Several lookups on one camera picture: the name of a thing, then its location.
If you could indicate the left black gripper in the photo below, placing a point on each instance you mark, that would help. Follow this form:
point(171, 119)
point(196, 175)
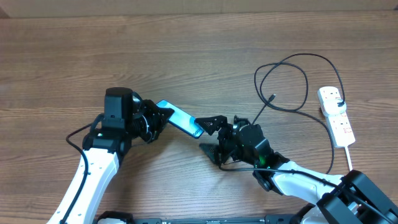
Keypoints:
point(159, 116)

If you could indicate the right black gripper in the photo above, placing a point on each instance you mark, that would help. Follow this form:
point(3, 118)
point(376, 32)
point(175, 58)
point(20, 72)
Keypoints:
point(227, 129)

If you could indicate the blue Galaxy S24+ smartphone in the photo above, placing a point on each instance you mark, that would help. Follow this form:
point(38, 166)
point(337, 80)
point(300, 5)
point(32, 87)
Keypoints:
point(182, 120)

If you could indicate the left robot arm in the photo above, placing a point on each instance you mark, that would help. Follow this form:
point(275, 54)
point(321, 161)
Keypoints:
point(126, 116)

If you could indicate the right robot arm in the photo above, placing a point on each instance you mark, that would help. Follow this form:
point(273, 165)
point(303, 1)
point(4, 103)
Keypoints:
point(350, 198)

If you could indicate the white charger plug adapter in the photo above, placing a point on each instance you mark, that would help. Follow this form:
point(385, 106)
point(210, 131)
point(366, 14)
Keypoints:
point(333, 107)

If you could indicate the white power strip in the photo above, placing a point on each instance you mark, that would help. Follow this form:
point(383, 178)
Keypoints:
point(339, 126)

